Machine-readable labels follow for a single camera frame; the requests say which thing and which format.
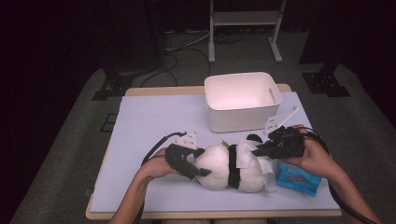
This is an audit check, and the person's left hand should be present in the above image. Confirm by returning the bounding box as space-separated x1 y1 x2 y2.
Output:
136 147 180 182

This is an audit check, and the blue wet wipes pack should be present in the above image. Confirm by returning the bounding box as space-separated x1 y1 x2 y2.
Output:
275 160 322 198

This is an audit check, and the white metal stand frame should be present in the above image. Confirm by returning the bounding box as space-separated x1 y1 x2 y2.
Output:
207 0 288 64

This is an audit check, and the pale blue table mat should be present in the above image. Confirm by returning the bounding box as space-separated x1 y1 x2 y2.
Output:
89 91 344 214

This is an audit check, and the dark square floor plate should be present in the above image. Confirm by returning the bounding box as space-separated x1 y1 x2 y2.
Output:
100 113 119 133

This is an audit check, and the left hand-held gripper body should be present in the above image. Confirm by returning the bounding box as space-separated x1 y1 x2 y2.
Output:
164 131 199 176

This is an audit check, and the black stand base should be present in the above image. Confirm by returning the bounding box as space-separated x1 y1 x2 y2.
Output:
301 63 351 98
92 66 134 102

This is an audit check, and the white wet wipe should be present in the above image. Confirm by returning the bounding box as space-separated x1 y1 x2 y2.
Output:
236 139 275 175

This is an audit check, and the grey floor cable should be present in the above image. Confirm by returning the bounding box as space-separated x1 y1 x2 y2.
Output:
164 29 211 52

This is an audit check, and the white plastic storage box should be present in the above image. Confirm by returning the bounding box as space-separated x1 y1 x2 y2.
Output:
204 71 283 134

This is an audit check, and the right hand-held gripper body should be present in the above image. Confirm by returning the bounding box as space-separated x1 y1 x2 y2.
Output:
263 105 306 161

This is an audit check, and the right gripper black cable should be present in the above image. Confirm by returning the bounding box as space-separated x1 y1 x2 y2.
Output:
292 125 379 224

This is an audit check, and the panda plush toy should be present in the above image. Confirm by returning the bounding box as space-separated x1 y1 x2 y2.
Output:
192 133 275 193

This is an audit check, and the person's right hand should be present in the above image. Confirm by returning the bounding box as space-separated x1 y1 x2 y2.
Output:
279 124 341 181

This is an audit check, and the black floor cable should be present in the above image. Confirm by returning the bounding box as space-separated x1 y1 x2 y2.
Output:
139 46 213 88

